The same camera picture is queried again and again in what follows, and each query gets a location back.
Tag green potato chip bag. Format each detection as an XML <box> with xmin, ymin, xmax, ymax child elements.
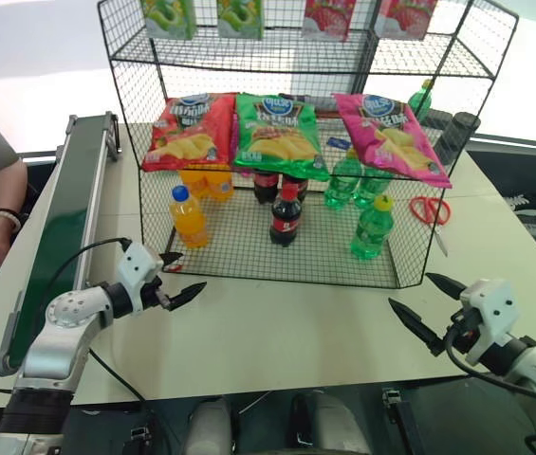
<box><xmin>231</xmin><ymin>92</ymin><xmax>332</xmax><ymax>183</ymax></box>

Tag green drink carton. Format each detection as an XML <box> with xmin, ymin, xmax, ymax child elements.
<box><xmin>216</xmin><ymin>0</ymin><xmax>265</xmax><ymax>41</ymax></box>

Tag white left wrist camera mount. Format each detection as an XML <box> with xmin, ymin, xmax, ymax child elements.
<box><xmin>116</xmin><ymin>241</ymin><xmax>165</xmax><ymax>315</ymax></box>

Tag green hanging snack packets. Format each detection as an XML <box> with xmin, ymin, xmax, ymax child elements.
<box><xmin>139</xmin><ymin>0</ymin><xmax>197</xmax><ymax>42</ymax></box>

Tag red handled scissors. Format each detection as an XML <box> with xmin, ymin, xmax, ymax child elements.
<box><xmin>408</xmin><ymin>194</ymin><xmax>453</xmax><ymax>259</ymax></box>

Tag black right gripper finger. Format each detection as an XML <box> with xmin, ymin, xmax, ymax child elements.
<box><xmin>387</xmin><ymin>297</ymin><xmax>445</xmax><ymax>357</ymax></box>
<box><xmin>425</xmin><ymin>272</ymin><xmax>469</xmax><ymax>300</ymax></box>

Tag orange soda bottle blue cap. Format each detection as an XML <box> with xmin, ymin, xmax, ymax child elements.
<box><xmin>169</xmin><ymin>185</ymin><xmax>211</xmax><ymax>249</ymax></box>

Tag red potato chip bag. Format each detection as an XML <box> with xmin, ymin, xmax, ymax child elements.
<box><xmin>141</xmin><ymin>92</ymin><xmax>240</xmax><ymax>173</ymax></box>

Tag black and white shoe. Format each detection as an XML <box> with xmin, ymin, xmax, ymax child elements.
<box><xmin>503</xmin><ymin>191</ymin><xmax>536</xmax><ymax>217</ymax></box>

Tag black cylindrical bottle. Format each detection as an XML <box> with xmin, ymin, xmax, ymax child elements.
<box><xmin>435</xmin><ymin>111</ymin><xmax>482</xmax><ymax>167</ymax></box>

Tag white beaded bracelet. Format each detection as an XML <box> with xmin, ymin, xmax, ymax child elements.
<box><xmin>0</xmin><ymin>210</ymin><xmax>23</xmax><ymax>233</ymax></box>

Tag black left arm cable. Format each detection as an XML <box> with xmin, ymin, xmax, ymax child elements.
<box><xmin>29</xmin><ymin>236</ymin><xmax>134</xmax><ymax>337</ymax></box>

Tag green soda bottle yellow cap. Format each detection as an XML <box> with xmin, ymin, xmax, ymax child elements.
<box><xmin>407</xmin><ymin>79</ymin><xmax>434</xmax><ymax>122</ymax></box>
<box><xmin>349</xmin><ymin>194</ymin><xmax>396</xmax><ymax>261</ymax></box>

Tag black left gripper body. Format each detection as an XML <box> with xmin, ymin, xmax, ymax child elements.
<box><xmin>139</xmin><ymin>276</ymin><xmax>174</xmax><ymax>314</ymax></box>

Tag black table clamp bracket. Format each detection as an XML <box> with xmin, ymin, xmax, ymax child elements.
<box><xmin>380</xmin><ymin>387</ymin><xmax>409</xmax><ymax>430</ymax></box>

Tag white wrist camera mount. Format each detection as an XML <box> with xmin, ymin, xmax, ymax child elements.
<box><xmin>458</xmin><ymin>278</ymin><xmax>519</xmax><ymax>366</ymax></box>
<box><xmin>116</xmin><ymin>241</ymin><xmax>165</xmax><ymax>315</ymax></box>

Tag green conveyor belt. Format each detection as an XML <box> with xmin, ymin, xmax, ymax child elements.
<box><xmin>0</xmin><ymin>112</ymin><xmax>122</xmax><ymax>378</ymax></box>

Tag black wire mesh rack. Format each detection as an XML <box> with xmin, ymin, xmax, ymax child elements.
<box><xmin>96</xmin><ymin>0</ymin><xmax>520</xmax><ymax>290</ymax></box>

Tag red hanging snack packets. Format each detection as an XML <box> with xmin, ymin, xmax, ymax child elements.
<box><xmin>374</xmin><ymin>0</ymin><xmax>438</xmax><ymax>41</ymax></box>

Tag pink strawberry drink carton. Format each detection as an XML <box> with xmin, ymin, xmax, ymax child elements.
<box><xmin>301</xmin><ymin>0</ymin><xmax>358</xmax><ymax>44</ymax></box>

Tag cola bottle red cap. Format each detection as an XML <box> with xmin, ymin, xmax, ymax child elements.
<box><xmin>268</xmin><ymin>183</ymin><xmax>304</xmax><ymax>248</ymax></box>

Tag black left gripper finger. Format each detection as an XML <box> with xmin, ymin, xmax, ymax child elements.
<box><xmin>166</xmin><ymin>282</ymin><xmax>208</xmax><ymax>313</ymax></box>
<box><xmin>160</xmin><ymin>251</ymin><xmax>185</xmax><ymax>273</ymax></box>

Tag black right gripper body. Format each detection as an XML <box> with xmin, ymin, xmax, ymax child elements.
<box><xmin>443</xmin><ymin>307</ymin><xmax>483</xmax><ymax>357</ymax></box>

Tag grey rounded shape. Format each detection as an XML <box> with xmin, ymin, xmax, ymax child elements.
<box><xmin>185</xmin><ymin>396</ymin><xmax>233</xmax><ymax>455</ymax></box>

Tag black wrist band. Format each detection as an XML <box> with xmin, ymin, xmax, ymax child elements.
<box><xmin>0</xmin><ymin>207</ymin><xmax>29</xmax><ymax>224</ymax></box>

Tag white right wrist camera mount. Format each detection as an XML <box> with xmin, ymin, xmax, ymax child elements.
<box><xmin>458</xmin><ymin>278</ymin><xmax>519</xmax><ymax>366</ymax></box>

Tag pink potato chip bag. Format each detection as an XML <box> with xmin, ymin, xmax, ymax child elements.
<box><xmin>332</xmin><ymin>93</ymin><xmax>453</xmax><ymax>190</ymax></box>

